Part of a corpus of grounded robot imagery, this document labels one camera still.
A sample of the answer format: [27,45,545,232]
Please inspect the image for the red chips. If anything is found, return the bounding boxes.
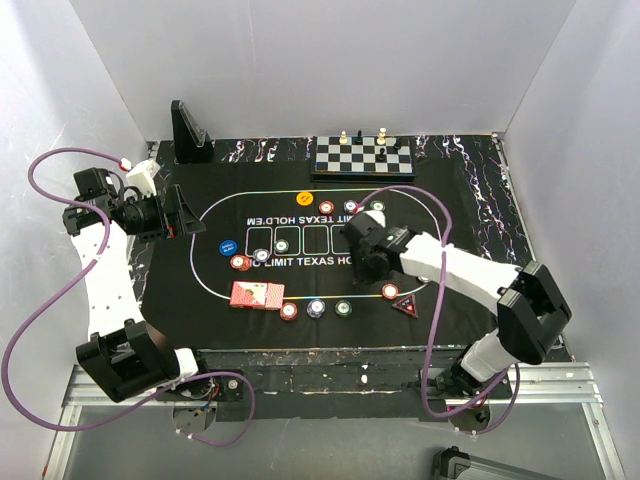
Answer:
[230,255,252,271]
[318,201,334,215]
[381,283,399,300]

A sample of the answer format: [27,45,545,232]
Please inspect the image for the green chips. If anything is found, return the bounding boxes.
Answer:
[369,200,386,211]
[274,239,289,253]

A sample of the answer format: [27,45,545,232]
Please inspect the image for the blue small blind button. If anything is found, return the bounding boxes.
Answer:
[218,239,238,257]

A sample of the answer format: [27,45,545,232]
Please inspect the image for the blue chips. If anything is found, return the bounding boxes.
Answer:
[252,248,270,263]
[343,200,358,214]

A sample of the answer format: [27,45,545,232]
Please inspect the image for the black triangular all-in marker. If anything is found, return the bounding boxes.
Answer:
[391,294,418,318]

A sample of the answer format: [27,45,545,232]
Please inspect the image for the green poker chip stack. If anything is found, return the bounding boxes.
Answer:
[335,300,353,317]

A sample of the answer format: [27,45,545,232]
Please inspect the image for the blue poker chip stack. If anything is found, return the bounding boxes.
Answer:
[306,299,326,319]

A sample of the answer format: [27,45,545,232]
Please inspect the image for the yellow big blind button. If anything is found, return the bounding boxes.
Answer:
[296,191,314,206]

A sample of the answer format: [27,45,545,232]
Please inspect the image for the red playing card box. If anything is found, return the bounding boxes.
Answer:
[229,281,268,309]

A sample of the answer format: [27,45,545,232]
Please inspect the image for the red poker chip stack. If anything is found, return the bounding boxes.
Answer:
[280,302,298,321]

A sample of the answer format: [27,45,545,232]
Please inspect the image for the red-backed playing card deck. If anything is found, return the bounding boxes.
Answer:
[252,282,285,310]

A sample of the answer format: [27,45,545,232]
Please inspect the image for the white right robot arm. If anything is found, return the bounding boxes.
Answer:
[341,210,572,398]

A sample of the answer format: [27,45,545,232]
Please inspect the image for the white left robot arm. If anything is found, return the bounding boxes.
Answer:
[63,159,213,402]

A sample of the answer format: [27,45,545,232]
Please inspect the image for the black card dealer shoe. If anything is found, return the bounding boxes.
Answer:
[170,100,214,165]

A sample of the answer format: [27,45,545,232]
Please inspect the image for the black white chessboard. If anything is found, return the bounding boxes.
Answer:
[310,136,416,184]

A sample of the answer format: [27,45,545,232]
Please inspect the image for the black poker table mat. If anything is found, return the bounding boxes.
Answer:
[134,137,529,350]

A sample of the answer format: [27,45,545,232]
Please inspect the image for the white chess piece right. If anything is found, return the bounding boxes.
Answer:
[376,127,386,146]

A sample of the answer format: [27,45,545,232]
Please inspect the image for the black case corner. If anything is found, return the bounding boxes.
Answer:
[432,446,556,480]

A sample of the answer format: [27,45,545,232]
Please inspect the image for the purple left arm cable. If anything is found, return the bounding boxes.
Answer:
[0,147,256,447]

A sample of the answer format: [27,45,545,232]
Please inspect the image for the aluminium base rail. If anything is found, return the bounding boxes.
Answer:
[62,360,604,407]

